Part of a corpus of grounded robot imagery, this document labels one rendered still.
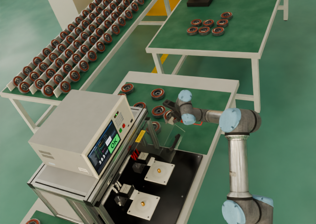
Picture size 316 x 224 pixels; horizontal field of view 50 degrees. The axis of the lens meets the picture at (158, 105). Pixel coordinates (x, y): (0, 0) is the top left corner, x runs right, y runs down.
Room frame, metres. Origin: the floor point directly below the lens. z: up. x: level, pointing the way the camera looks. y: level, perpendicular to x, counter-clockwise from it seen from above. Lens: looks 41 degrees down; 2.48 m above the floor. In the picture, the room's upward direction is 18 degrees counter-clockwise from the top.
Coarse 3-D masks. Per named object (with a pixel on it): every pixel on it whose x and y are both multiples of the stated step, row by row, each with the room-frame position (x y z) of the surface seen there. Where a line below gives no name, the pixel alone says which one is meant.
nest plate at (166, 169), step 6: (156, 162) 1.43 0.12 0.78; (162, 162) 1.41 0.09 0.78; (150, 168) 1.39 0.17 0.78; (156, 168) 1.38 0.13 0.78; (162, 168) 1.36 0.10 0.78; (168, 168) 1.35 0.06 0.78; (150, 174) 1.35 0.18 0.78; (156, 174) 1.34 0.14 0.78; (162, 174) 1.32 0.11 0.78; (168, 174) 1.31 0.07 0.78; (150, 180) 1.30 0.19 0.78; (156, 180) 1.29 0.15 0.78; (162, 180) 1.28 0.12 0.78
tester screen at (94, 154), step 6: (108, 126) 1.34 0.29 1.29; (108, 132) 1.32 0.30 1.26; (102, 138) 1.28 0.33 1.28; (96, 144) 1.24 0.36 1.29; (102, 144) 1.26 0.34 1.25; (108, 144) 1.29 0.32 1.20; (96, 150) 1.22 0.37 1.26; (102, 150) 1.25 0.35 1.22; (108, 150) 1.28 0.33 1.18; (90, 156) 1.18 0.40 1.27; (96, 156) 1.21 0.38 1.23; (102, 156) 1.23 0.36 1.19; (96, 162) 1.19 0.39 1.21; (102, 162) 1.22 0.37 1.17; (96, 168) 1.18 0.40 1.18; (102, 168) 1.20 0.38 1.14
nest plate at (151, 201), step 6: (138, 192) 1.24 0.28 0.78; (138, 198) 1.21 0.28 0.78; (144, 198) 1.19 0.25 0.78; (150, 198) 1.18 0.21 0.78; (156, 198) 1.17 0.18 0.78; (132, 204) 1.18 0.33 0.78; (138, 204) 1.16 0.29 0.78; (150, 204) 1.14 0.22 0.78; (156, 204) 1.13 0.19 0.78; (132, 210) 1.14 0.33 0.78; (138, 210) 1.12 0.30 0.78; (144, 210) 1.11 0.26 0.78; (150, 210) 1.10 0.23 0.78; (138, 216) 1.09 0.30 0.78; (144, 216) 1.07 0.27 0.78; (150, 216) 1.06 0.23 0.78
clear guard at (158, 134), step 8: (144, 120) 1.54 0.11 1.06; (152, 120) 1.51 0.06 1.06; (144, 128) 1.47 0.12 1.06; (152, 128) 1.45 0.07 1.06; (160, 128) 1.43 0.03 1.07; (168, 128) 1.41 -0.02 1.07; (176, 128) 1.40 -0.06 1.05; (136, 136) 1.42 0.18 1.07; (144, 136) 1.40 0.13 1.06; (152, 136) 1.38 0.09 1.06; (160, 136) 1.36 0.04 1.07; (168, 136) 1.34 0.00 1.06; (136, 144) 1.36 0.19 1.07; (144, 144) 1.34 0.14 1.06; (152, 144) 1.32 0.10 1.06; (160, 144) 1.30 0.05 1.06; (168, 144) 1.30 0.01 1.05; (176, 144) 1.31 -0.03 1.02; (152, 152) 1.26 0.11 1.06; (160, 152) 1.25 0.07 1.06; (168, 152) 1.26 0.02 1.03; (168, 160) 1.21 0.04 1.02
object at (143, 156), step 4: (136, 152) 1.45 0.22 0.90; (140, 152) 1.42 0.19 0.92; (144, 152) 1.41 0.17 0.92; (140, 156) 1.39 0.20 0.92; (144, 156) 1.38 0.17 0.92; (148, 156) 1.38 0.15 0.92; (128, 160) 1.42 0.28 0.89; (132, 160) 1.40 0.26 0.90; (136, 160) 1.39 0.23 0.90; (140, 160) 1.37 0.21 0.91; (144, 160) 1.35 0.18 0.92; (148, 160) 1.37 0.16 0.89; (152, 160) 1.37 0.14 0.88; (136, 164) 1.41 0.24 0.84; (144, 164) 1.36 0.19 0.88; (148, 164) 1.35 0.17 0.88
